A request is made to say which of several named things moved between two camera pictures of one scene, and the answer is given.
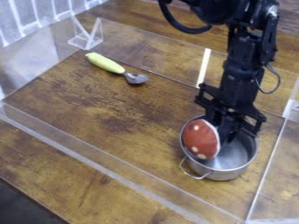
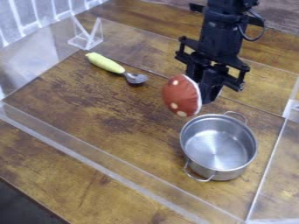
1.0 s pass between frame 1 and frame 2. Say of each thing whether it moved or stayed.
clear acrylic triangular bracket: stayed
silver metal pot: stayed
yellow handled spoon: stayed
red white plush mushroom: moved
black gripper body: moved
